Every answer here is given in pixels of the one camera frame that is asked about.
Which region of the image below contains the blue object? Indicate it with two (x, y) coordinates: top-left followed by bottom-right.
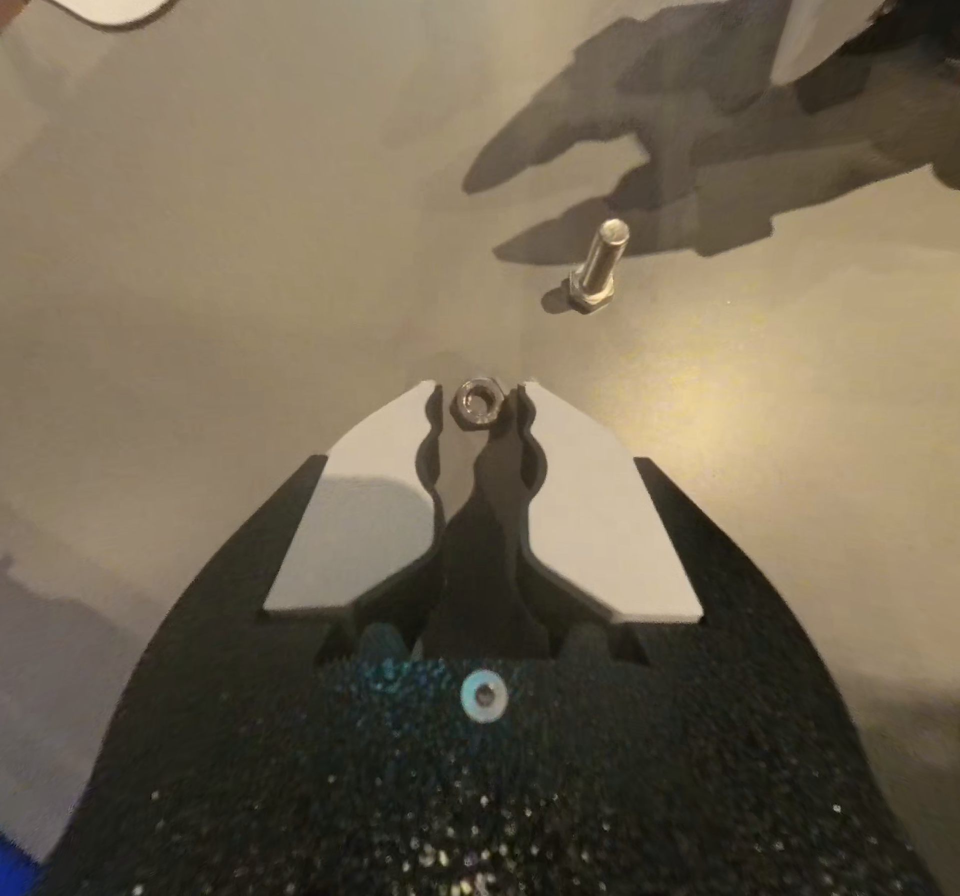
(0, 832), (48, 896)

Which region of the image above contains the steel hex nut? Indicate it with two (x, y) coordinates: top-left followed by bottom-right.
(450, 378), (505, 432)

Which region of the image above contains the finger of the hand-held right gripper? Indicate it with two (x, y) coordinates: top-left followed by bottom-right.
(771, 0), (922, 88)

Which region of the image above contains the steel hex bolt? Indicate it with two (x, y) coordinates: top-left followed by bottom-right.
(566, 218), (631, 314)

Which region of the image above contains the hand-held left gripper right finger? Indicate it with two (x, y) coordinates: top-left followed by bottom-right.
(516, 380), (705, 627)

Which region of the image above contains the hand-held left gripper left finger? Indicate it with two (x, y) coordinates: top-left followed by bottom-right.
(262, 380), (445, 618)

